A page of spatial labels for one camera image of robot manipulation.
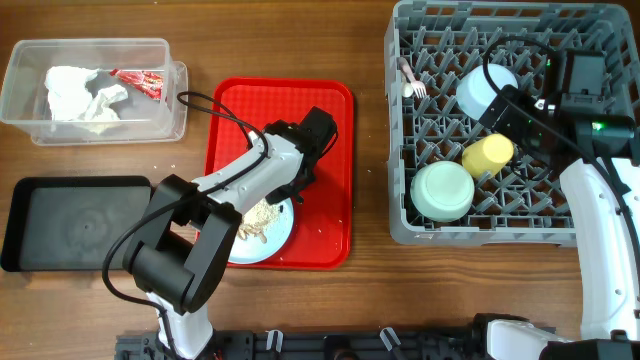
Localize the white napkin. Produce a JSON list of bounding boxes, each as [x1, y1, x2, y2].
[[44, 66, 128, 135]]

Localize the food scraps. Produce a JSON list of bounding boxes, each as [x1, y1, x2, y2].
[[237, 200, 280, 244]]

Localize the light blue plate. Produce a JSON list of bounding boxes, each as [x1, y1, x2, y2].
[[229, 199, 294, 265]]

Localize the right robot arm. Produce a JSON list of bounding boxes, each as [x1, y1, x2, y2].
[[479, 43, 639, 359]]

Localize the light blue bowl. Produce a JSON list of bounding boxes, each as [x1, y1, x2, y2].
[[456, 64, 518, 120]]

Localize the red serving tray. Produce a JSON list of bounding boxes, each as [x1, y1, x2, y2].
[[214, 77, 354, 270]]

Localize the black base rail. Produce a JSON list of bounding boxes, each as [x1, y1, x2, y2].
[[114, 327, 481, 360]]

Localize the white plastic fork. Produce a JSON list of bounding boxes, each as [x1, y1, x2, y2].
[[397, 57, 427, 99]]

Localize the red snack wrapper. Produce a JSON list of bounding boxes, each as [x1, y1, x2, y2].
[[109, 69, 164, 100]]

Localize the green plastic bowl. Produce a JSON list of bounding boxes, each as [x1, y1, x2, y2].
[[410, 161, 475, 222]]

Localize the white plastic spoon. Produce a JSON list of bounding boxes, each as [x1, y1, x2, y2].
[[402, 83, 414, 98]]

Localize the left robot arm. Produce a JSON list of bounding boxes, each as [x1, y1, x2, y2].
[[122, 107, 337, 359]]

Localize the grey dishwasher rack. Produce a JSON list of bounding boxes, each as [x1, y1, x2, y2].
[[384, 1, 639, 247]]

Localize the black plastic tray bin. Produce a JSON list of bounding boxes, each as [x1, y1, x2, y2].
[[1, 176, 152, 272]]

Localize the clear plastic bin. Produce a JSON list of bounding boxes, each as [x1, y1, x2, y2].
[[1, 38, 188, 146]]

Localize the yellow plastic cup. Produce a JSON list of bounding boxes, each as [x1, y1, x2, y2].
[[461, 134, 514, 179]]

